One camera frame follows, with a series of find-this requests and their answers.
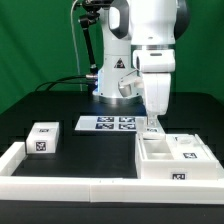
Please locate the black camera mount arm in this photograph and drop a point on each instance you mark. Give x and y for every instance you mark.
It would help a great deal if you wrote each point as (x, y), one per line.
(91, 17)

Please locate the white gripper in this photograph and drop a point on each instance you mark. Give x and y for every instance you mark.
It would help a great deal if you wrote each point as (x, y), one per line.
(155, 67)

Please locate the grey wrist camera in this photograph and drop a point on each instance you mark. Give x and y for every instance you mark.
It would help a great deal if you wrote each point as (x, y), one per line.
(128, 82)

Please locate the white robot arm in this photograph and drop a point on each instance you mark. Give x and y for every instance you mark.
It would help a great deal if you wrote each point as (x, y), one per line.
(129, 25)

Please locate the white U-shaped fence frame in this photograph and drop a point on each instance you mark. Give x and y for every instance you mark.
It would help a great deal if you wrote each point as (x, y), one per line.
(103, 189)

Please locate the small white tagged box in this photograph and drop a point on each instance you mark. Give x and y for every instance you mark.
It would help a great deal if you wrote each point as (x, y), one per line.
(43, 138)

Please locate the white cabinet door panel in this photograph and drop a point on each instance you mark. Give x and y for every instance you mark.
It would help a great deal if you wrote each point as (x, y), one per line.
(149, 132)
(188, 147)

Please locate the white cabinet body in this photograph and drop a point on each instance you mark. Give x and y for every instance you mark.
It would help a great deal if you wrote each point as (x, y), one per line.
(153, 160)

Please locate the white fiducial marker sheet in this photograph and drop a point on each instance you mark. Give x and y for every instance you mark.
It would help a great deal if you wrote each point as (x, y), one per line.
(108, 123)

